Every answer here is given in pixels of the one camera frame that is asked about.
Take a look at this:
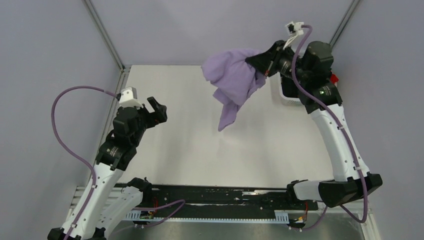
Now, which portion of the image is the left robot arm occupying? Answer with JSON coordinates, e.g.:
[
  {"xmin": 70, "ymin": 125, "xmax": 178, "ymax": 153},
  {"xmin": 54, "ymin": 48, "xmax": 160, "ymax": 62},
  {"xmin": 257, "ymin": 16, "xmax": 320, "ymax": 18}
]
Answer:
[{"xmin": 47, "ymin": 96, "xmax": 168, "ymax": 240}]

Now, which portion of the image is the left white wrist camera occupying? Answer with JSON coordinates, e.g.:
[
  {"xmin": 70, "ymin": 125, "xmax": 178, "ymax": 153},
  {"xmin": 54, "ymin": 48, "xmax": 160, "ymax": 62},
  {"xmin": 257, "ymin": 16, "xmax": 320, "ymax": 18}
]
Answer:
[{"xmin": 118, "ymin": 86, "xmax": 143, "ymax": 108}]

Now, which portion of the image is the purple t shirt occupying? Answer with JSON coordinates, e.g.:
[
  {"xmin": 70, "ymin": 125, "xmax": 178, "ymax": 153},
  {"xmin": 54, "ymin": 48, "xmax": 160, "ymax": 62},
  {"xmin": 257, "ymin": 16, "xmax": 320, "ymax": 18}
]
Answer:
[{"xmin": 201, "ymin": 48, "xmax": 266, "ymax": 132}]

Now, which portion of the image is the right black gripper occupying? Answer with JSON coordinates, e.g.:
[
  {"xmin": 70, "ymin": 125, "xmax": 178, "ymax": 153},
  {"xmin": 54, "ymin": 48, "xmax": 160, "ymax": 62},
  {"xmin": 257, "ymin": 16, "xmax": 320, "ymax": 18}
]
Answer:
[{"xmin": 247, "ymin": 39, "xmax": 311, "ymax": 84}]

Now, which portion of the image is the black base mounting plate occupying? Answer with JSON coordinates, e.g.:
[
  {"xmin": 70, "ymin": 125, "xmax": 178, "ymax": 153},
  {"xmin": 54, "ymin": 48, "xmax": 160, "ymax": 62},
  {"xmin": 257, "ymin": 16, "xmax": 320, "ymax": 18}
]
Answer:
[{"xmin": 137, "ymin": 184, "xmax": 319, "ymax": 219}]

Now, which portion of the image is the red t shirt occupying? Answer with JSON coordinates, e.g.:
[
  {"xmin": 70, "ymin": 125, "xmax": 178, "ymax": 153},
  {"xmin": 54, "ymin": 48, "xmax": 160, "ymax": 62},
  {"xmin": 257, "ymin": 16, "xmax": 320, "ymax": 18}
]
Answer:
[{"xmin": 330, "ymin": 74, "xmax": 339, "ymax": 85}]

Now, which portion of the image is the white slotted cable duct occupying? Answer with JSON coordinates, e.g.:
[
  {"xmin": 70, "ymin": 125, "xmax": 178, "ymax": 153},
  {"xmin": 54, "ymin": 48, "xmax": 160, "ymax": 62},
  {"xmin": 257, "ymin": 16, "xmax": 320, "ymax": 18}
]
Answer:
[{"xmin": 122, "ymin": 211, "xmax": 290, "ymax": 224}]

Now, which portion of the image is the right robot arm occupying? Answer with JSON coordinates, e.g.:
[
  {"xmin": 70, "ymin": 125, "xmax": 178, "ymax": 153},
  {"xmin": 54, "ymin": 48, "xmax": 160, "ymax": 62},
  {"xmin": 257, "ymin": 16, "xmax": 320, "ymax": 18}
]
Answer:
[{"xmin": 245, "ymin": 40, "xmax": 383, "ymax": 209}]

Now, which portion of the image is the white plastic laundry basket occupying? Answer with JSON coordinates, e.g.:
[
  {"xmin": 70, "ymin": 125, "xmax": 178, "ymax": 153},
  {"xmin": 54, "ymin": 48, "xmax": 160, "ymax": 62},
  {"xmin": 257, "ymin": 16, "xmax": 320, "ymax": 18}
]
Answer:
[{"xmin": 275, "ymin": 73, "xmax": 304, "ymax": 107}]

